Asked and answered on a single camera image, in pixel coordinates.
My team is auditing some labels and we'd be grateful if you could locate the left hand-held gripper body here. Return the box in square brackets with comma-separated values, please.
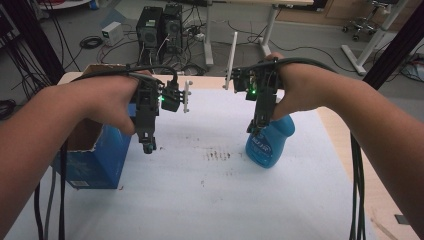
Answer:
[130, 78, 194, 141]

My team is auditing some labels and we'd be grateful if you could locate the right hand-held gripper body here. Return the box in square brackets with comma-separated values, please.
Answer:
[223, 31, 284, 128]

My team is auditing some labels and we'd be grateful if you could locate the blue plastic bottle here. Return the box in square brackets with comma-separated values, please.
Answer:
[245, 114, 296, 169]

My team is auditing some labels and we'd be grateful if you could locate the blue cardboard box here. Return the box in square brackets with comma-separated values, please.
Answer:
[51, 63, 138, 190]

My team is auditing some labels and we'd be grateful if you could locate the person's right hand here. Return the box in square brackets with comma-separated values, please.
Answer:
[264, 52, 335, 122]

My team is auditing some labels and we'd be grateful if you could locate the person's left hand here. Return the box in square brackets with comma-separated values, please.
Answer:
[71, 69, 153, 136]

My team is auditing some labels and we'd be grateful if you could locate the white desk leg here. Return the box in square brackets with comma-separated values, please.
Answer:
[258, 3, 280, 58]
[202, 0, 215, 67]

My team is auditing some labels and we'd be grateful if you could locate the black computer tower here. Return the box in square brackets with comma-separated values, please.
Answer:
[135, 5, 164, 65]
[159, 3, 184, 56]

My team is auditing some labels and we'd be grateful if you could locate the white foam mat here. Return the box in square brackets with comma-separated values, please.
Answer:
[3, 87, 378, 240]

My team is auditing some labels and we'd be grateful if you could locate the small white device box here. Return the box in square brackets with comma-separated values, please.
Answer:
[101, 21, 125, 47]

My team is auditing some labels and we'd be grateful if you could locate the white stand leg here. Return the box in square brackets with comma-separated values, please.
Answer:
[340, 0, 410, 77]

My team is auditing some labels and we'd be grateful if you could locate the office chair base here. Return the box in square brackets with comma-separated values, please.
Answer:
[342, 0, 389, 43]

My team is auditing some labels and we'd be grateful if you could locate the small grey tag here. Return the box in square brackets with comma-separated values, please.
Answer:
[394, 213, 411, 226]

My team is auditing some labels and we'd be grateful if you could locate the coiled black cable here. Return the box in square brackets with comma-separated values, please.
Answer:
[78, 35, 105, 51]

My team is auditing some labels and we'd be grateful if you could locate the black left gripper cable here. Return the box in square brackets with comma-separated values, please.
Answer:
[33, 64, 180, 240]

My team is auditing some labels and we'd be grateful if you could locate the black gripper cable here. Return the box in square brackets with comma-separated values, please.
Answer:
[253, 57, 367, 240]
[33, 64, 180, 240]

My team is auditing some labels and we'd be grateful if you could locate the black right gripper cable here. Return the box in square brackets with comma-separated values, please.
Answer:
[253, 57, 367, 240]

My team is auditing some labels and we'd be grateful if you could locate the black metal post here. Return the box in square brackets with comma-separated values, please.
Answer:
[362, 0, 424, 91]
[0, 0, 67, 86]

